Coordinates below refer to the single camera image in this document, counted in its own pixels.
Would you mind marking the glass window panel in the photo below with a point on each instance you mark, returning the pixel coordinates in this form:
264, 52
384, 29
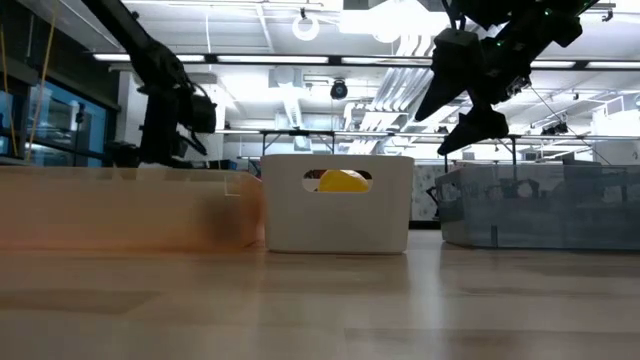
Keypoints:
65, 120

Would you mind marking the distant LED light bar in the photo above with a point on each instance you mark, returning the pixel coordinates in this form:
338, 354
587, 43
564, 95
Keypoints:
240, 131

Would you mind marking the overhead LED light bar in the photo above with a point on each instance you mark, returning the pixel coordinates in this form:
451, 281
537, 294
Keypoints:
272, 59

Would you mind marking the orange translucent plastic basket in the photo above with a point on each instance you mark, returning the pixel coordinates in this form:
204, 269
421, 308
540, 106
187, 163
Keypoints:
100, 210

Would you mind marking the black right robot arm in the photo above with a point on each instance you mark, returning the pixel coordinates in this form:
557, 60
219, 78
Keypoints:
500, 7

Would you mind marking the white plastic basket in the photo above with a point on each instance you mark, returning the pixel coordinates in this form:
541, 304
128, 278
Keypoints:
335, 225

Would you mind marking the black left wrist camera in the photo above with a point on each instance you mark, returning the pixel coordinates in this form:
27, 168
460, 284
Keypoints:
202, 114

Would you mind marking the grey plastic basket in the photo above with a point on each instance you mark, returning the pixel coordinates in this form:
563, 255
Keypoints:
540, 215

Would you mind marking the yellow lemon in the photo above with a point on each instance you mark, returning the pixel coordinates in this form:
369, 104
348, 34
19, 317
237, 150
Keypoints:
342, 182

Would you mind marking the black background table frame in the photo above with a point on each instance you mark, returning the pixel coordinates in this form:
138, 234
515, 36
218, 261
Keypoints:
300, 133
512, 150

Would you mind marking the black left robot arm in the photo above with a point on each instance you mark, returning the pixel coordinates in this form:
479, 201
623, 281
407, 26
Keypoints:
150, 50

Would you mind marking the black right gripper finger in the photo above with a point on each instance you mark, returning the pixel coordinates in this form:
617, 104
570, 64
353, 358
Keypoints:
480, 127
455, 60

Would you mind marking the white patterned panel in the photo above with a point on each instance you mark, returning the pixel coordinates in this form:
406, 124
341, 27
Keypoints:
424, 190

